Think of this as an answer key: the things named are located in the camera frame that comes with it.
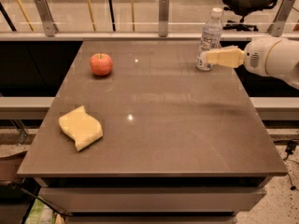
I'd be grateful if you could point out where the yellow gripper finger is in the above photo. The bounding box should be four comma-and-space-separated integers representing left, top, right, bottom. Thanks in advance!
219, 45, 241, 50
200, 49, 246, 68

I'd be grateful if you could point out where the clear blue-label plastic bottle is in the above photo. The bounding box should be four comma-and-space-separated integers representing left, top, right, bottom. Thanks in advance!
196, 7, 222, 71

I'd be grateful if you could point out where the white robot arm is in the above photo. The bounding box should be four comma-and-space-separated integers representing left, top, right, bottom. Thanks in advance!
200, 36, 299, 90

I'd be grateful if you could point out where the black office chair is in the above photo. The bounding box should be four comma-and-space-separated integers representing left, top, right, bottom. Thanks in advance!
222, 0, 278, 32

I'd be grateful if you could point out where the red apple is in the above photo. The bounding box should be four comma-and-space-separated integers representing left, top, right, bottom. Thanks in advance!
90, 53, 113, 77

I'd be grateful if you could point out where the yellow wavy sponge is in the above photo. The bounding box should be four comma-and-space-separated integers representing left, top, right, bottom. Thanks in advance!
59, 105, 103, 151

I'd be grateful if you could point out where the glass railing with metal posts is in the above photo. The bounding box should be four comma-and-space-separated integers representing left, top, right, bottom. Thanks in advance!
0, 0, 299, 42

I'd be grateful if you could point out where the green white package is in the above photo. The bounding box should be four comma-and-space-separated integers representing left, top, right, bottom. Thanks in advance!
24, 200, 54, 224

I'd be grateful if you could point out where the black power adapter with cable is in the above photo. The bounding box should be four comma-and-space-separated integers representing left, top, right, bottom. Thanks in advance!
284, 139, 298, 191

